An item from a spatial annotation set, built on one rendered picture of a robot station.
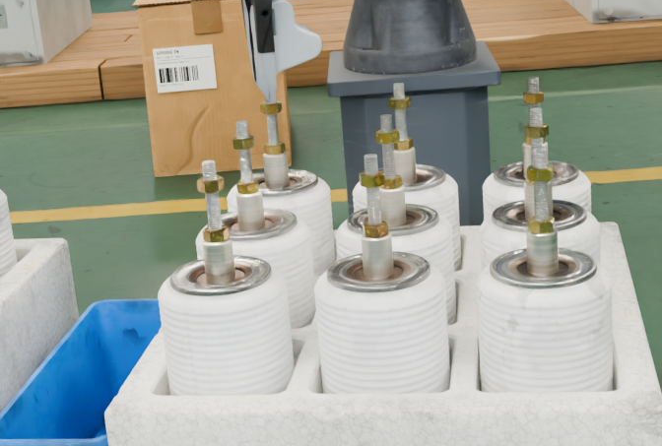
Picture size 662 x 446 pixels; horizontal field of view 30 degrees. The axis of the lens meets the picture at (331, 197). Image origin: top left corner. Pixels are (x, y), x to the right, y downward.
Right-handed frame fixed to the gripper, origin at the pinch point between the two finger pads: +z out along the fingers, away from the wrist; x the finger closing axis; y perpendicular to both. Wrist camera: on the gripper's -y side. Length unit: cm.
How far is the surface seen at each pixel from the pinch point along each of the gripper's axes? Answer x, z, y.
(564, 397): -36.2, 16.4, 13.8
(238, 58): 97, 15, 10
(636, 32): 143, 28, 103
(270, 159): -0.9, 6.6, 0.0
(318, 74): 159, 32, 35
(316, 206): -3.8, 10.7, 3.4
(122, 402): -25.8, 16.3, -15.8
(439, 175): -5.0, 9.1, 14.7
